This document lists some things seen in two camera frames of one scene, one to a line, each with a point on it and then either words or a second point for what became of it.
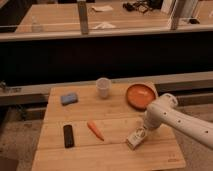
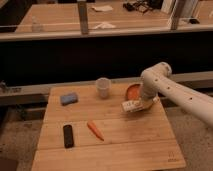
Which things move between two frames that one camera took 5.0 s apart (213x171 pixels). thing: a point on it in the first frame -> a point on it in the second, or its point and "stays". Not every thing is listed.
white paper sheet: [103, 8] stays
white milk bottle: [137, 138] -> [140, 104]
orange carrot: [95, 130] stays
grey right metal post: [174, 16] stays
